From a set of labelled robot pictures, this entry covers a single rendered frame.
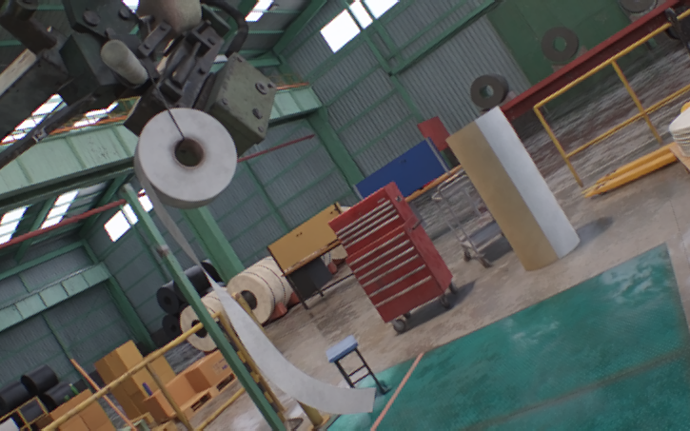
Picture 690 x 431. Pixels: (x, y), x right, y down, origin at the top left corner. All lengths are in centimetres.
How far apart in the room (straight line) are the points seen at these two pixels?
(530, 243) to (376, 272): 144
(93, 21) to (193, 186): 37
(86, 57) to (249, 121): 31
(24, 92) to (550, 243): 416
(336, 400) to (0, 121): 81
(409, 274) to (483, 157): 128
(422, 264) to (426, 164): 416
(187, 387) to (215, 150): 792
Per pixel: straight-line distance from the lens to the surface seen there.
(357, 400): 97
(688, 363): 257
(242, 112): 110
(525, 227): 472
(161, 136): 93
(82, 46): 107
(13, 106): 118
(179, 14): 118
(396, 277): 523
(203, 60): 118
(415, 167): 919
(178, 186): 90
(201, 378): 856
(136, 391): 1038
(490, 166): 464
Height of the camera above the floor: 125
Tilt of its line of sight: level
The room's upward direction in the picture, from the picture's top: 32 degrees counter-clockwise
